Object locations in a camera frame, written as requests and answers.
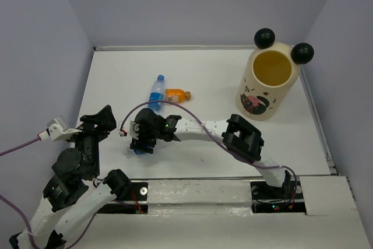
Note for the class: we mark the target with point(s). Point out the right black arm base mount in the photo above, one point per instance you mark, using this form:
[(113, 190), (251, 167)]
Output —
[(264, 201)]

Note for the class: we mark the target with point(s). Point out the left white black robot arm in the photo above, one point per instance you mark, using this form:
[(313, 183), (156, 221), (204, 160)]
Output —
[(74, 166)]

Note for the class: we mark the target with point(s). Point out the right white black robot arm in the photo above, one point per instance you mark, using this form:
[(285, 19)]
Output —
[(235, 135)]

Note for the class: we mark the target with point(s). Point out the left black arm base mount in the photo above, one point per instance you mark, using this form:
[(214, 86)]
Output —
[(135, 201)]

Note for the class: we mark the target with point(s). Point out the upright-lying blue label water bottle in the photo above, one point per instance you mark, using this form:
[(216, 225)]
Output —
[(157, 93)]

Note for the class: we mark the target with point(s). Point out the cream bin with black ears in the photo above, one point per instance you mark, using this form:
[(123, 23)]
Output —
[(271, 70)]

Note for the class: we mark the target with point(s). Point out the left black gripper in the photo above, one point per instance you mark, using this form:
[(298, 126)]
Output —
[(106, 118)]

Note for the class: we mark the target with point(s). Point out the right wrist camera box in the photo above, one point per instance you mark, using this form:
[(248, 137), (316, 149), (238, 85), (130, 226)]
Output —
[(129, 128)]

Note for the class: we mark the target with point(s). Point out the orange juice bottle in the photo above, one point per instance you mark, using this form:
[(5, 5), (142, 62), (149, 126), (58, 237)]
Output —
[(177, 95)]

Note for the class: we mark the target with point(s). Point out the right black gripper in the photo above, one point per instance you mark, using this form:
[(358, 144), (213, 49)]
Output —
[(140, 143)]

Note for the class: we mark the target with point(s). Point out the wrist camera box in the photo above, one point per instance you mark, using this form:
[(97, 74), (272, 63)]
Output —
[(58, 130), (129, 128)]

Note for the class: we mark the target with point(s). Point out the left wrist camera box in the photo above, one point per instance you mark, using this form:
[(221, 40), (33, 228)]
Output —
[(58, 130)]

